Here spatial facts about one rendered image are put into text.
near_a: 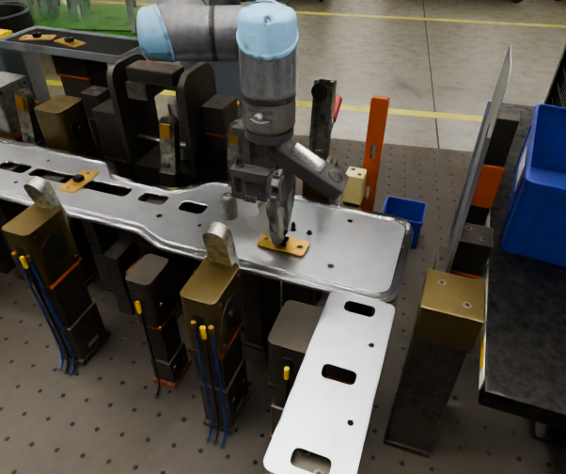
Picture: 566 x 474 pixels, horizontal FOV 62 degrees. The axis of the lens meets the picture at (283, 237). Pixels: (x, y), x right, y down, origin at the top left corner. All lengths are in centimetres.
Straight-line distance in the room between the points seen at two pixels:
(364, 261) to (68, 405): 63
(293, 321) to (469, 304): 25
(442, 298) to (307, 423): 24
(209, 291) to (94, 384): 45
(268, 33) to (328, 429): 47
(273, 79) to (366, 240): 34
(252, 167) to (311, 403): 34
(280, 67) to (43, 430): 77
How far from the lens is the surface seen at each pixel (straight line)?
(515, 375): 65
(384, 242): 83
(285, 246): 79
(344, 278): 75
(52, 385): 108
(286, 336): 69
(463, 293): 68
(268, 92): 63
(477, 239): 75
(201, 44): 72
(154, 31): 73
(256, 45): 61
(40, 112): 121
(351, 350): 66
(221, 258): 69
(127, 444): 96
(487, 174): 87
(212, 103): 102
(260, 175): 69
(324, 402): 61
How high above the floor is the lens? 152
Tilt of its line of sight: 39 degrees down
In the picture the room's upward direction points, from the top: straight up
